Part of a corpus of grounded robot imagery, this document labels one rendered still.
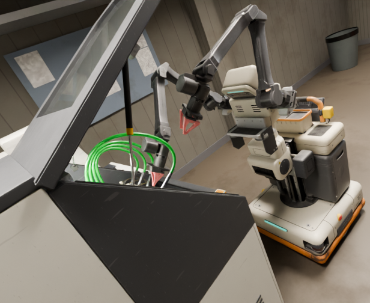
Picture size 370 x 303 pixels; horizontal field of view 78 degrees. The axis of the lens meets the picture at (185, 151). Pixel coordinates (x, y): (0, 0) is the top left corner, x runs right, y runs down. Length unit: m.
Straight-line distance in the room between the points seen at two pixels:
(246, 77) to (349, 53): 4.42
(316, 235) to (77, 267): 1.44
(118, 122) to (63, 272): 2.36
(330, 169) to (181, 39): 2.48
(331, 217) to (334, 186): 0.21
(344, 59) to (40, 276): 5.52
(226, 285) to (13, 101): 2.42
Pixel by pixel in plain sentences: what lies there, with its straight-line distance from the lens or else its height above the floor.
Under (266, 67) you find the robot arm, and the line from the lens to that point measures 1.19.
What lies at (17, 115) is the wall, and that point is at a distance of 2.76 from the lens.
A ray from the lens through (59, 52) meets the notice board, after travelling 2.81.
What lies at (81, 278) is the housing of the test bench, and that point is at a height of 1.23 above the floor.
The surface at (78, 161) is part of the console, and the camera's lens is 1.33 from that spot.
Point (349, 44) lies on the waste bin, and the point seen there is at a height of 0.46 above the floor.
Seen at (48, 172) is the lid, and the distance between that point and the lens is 0.56.
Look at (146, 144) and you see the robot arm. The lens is 1.02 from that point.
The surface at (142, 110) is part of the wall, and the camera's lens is 2.99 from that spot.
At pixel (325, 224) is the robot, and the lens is 1.82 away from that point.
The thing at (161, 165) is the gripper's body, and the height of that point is 1.18.
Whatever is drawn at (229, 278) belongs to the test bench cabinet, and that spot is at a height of 0.72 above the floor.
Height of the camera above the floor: 1.61
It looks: 23 degrees down
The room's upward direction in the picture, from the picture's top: 24 degrees counter-clockwise
